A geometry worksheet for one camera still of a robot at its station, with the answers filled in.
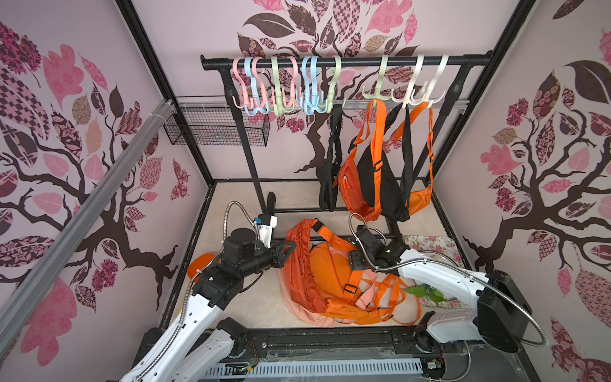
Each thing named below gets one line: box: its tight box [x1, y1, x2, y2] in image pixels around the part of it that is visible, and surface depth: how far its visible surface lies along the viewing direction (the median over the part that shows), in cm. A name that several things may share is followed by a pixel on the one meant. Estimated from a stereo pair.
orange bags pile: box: [276, 218, 421, 328], surface depth 82 cm
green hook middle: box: [325, 54, 343, 114], surface depth 52 cm
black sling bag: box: [347, 103, 414, 223], surface depth 72 cm
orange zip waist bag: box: [334, 99, 387, 223], surface depth 80 cm
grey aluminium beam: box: [0, 100, 178, 355], surface depth 57 cm
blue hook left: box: [243, 56, 270, 117], surface depth 58 cm
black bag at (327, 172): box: [316, 103, 343, 212], surface depth 76 cm
